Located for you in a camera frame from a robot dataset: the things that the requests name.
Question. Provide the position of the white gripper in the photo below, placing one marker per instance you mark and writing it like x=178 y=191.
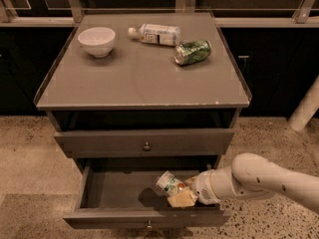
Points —
x=201 y=185

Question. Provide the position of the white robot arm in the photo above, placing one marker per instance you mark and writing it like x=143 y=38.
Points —
x=250 y=176

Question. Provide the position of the middle drawer knob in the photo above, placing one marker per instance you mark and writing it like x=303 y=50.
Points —
x=149 y=225

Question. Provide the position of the round top drawer knob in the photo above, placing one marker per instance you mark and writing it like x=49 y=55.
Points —
x=147 y=147

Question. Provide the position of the closed grey top drawer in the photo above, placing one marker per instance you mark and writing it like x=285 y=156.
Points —
x=130 y=143

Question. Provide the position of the open grey middle drawer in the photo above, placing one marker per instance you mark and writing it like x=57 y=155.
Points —
x=122 y=193

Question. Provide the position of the grey drawer cabinet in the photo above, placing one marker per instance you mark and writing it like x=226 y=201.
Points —
x=139 y=86

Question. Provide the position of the green soda can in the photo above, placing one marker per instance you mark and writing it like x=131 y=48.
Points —
x=188 y=53

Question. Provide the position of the clear plastic water bottle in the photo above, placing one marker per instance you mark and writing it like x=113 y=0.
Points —
x=156 y=34

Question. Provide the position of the white ceramic bowl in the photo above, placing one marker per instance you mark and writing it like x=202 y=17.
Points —
x=97 y=41

